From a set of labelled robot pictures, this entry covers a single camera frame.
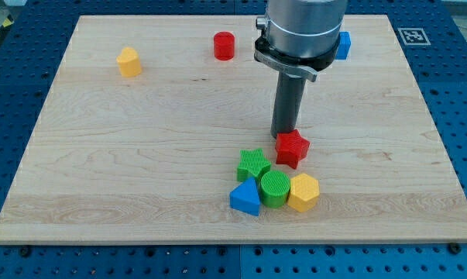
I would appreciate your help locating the red star block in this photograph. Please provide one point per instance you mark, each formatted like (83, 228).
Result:
(291, 148)

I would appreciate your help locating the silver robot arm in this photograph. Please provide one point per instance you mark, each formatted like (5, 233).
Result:
(299, 38)

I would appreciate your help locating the green star block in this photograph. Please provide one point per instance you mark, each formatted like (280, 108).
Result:
(252, 163)

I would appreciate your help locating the yellow hexagon block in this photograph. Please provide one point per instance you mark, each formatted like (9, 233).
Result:
(304, 192)

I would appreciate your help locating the blue triangle block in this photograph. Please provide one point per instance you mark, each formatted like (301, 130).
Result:
(245, 197)

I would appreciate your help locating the green cylinder block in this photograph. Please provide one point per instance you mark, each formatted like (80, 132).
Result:
(274, 188)

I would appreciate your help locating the light wooden board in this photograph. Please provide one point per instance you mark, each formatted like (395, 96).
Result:
(151, 159)

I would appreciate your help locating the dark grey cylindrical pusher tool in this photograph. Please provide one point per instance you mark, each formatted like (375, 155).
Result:
(289, 92)

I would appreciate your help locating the red cylinder block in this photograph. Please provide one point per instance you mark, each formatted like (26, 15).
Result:
(224, 45)

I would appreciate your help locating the yellow heart block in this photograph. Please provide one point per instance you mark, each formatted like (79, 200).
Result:
(129, 63)

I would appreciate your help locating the blue cube block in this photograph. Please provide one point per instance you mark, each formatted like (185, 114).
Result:
(344, 46)

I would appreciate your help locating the white fiducial marker tag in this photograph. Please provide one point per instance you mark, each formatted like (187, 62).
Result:
(413, 36)

